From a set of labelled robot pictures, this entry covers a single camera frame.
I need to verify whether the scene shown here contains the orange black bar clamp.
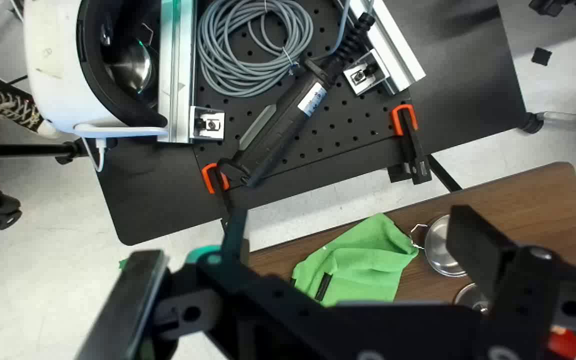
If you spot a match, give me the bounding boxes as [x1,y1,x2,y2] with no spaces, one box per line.
[201,159,254,265]
[387,101,434,185]

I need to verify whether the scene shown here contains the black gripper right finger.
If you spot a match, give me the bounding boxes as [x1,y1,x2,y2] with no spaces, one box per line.
[444,204,524,304]

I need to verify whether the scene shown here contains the steel pot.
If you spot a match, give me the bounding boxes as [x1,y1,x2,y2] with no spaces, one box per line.
[411,212,473,279]

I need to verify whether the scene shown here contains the black tripod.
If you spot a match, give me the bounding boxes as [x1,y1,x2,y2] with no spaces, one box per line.
[0,136,93,240]

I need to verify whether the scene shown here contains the grey coiled cable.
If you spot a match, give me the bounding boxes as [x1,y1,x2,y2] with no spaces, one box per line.
[196,0,316,99]

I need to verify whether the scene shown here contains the black perforated mounting board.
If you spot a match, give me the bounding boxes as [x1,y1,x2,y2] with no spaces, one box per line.
[94,0,533,248]

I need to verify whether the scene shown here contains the black white patterned shoe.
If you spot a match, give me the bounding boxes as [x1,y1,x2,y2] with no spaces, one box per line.
[0,73,49,136]

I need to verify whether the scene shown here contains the green cloth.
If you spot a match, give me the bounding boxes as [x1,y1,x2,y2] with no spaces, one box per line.
[290,212,422,310]

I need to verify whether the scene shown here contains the aluminium rail with bracket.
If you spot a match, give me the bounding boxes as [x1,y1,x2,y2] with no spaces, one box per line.
[159,0,229,144]
[342,0,428,98]

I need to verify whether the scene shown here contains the white thin cable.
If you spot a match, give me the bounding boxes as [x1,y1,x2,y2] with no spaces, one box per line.
[74,119,171,173]

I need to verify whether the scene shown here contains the steel pot lid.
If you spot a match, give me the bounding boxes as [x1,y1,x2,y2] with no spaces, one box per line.
[453,282,495,315]

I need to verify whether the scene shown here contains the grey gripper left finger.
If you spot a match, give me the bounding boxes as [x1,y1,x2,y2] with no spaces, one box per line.
[74,249,171,360]

